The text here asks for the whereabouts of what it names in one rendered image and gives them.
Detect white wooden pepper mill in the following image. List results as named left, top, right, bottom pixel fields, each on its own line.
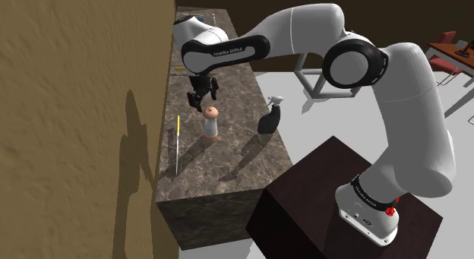
left=201, top=105, right=220, bottom=143

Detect black spray bottle white head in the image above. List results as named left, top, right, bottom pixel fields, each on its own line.
left=257, top=95, right=285, bottom=135

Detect white metal frame stool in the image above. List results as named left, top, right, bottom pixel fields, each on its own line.
left=294, top=52, right=362, bottom=100

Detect dark robot stand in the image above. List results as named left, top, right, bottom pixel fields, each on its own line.
left=245, top=135, right=444, bottom=259

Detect wooden table white legs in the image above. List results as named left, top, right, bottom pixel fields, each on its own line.
left=425, top=39, right=474, bottom=127

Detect yellow handled thin knife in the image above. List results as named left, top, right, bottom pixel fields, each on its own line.
left=175, top=115, right=182, bottom=176

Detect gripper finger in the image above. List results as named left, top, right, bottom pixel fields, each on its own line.
left=186, top=90, right=204, bottom=113
left=207, top=77, right=220, bottom=102

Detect red chair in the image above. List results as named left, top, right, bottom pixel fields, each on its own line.
left=428, top=30, right=465, bottom=87

